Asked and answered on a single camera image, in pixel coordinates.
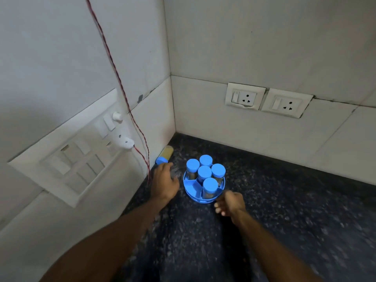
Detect person's right hand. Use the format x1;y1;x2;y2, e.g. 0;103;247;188
214;190;247;227

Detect person's left hand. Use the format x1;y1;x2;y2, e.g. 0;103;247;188
151;163;180;203

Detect person's left forearm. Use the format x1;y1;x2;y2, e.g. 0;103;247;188
39;195;169;282

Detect person's right forearm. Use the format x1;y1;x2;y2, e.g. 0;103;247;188
233;210;324;282

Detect blue round spice rack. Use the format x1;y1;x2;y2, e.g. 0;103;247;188
183;170;226;205

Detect blue-lidded jar with yellow spice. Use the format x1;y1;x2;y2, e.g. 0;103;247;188
155;146;174;165

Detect white plug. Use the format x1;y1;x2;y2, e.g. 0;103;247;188
118;134;136;150

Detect large white switchboard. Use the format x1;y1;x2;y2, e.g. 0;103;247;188
7;88;136;209

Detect white wall socket with switch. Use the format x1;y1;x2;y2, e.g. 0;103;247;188
225;82;267;111
260;88;314;119

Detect red twisted wire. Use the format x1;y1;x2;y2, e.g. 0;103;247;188
85;0;151;186

